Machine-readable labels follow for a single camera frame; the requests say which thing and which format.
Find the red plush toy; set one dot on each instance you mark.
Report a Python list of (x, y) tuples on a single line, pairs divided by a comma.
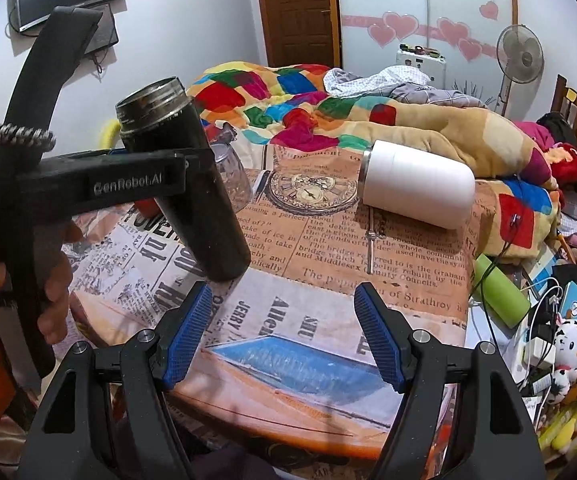
[(556, 140)]

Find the white grey crumpled sheet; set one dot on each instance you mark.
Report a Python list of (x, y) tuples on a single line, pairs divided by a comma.
[(402, 83)]

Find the red thermos bottle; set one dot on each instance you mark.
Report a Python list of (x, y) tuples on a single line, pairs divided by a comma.
[(148, 208)]

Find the white spotted plush toy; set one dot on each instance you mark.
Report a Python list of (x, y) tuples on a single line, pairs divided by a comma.
[(564, 375)]

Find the green cylindrical bottle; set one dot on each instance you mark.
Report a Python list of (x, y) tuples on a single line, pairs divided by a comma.
[(499, 292)]

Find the black thermos flask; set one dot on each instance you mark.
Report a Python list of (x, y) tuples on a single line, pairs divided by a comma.
[(162, 117)]

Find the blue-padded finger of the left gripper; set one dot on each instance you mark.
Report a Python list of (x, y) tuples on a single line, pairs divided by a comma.
[(25, 135)]

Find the white thermos cup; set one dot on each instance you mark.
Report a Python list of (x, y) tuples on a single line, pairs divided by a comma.
[(416, 184)]

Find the frosted sliding wardrobe with hearts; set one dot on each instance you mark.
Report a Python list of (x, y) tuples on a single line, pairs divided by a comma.
[(463, 32)]

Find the person's left hand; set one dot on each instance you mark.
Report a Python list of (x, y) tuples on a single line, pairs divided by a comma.
[(56, 289)]

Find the colourful patchwork quilt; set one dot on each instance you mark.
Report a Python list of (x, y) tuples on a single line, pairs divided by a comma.
[(289, 106)]

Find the standing electric fan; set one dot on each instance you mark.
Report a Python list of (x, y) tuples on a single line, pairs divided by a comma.
[(520, 57)]

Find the clear plastic cup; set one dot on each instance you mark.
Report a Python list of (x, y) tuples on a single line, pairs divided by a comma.
[(233, 175)]

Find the brown wooden door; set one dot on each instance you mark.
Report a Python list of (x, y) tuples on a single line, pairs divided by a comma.
[(301, 31)]

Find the small wall-mounted black monitor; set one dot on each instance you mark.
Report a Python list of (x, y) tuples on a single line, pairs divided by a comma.
[(106, 35)]

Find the newspaper print tablecloth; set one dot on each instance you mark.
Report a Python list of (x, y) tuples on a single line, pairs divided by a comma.
[(283, 355)]

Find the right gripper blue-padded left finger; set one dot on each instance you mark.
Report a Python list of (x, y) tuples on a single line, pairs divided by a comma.
[(108, 403)]

